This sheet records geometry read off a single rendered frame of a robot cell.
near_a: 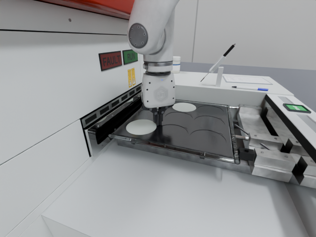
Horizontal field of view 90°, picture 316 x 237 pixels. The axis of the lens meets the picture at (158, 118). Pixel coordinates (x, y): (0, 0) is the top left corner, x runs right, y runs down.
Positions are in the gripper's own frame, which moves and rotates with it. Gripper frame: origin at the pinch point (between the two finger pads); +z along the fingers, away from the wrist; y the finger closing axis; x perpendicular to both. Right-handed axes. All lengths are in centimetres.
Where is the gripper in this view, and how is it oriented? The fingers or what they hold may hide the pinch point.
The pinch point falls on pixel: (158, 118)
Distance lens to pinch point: 52.9
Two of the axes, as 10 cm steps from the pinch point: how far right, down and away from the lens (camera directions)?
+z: 0.0, 8.9, 4.5
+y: 9.4, -1.5, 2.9
